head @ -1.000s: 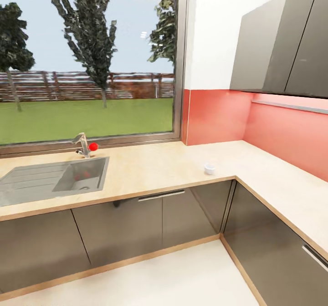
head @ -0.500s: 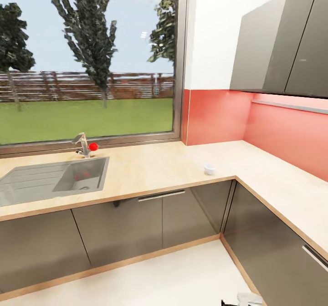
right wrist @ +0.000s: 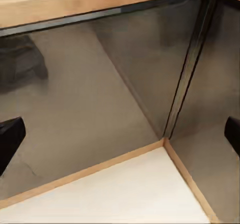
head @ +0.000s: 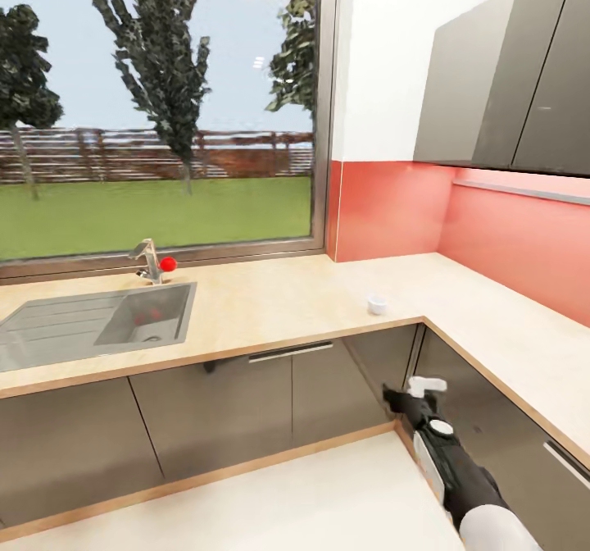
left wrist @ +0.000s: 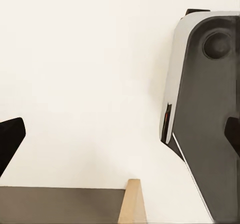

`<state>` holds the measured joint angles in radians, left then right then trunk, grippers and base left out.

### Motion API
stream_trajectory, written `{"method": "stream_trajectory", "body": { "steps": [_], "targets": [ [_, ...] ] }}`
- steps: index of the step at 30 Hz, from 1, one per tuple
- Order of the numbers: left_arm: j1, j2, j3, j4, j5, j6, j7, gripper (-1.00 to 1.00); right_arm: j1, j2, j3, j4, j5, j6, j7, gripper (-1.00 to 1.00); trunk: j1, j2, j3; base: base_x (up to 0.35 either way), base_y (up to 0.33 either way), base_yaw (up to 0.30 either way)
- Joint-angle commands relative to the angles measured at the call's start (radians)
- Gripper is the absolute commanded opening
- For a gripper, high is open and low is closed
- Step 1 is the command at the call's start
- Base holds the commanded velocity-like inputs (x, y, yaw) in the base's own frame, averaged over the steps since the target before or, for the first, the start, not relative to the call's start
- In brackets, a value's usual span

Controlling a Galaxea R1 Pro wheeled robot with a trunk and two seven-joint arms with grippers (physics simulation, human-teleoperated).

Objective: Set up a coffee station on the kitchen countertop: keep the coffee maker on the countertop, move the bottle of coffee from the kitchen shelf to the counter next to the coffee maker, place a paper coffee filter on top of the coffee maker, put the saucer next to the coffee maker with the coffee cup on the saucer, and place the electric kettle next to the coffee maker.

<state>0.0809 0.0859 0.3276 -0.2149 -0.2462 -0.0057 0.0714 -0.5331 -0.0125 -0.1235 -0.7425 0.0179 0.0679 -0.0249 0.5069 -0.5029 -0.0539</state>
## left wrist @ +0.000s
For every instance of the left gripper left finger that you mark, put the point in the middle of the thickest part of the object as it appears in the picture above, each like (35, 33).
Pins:
(12, 133)

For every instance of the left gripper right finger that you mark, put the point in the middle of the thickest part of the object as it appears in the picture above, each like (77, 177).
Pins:
(232, 133)

